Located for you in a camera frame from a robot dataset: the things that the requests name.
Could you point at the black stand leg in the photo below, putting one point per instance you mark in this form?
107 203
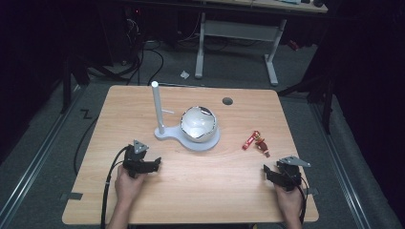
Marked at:
326 101
66 86

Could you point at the grey tape piece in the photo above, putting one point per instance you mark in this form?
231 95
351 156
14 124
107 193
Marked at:
71 196
312 191

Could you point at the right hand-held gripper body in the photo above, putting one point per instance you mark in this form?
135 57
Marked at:
291 173

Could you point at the metal floor rail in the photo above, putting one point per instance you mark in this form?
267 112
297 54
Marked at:
344 171
35 165

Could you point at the red toy figurine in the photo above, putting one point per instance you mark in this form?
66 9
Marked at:
263 146

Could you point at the person's right hand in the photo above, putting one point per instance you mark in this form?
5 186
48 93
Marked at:
289 202

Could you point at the white-legged wooden desk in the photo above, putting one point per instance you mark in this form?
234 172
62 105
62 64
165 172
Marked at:
242 30

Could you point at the white round shell bowl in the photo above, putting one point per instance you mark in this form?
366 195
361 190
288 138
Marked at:
199 124

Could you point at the crumpled white paper scrap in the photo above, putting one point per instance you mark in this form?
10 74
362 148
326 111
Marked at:
184 74

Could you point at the person's left hand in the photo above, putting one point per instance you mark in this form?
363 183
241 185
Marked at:
129 187

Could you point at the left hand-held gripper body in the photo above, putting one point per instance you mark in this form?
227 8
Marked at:
135 159

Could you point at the white stand with pole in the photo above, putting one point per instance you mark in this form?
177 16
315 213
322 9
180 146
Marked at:
158 108

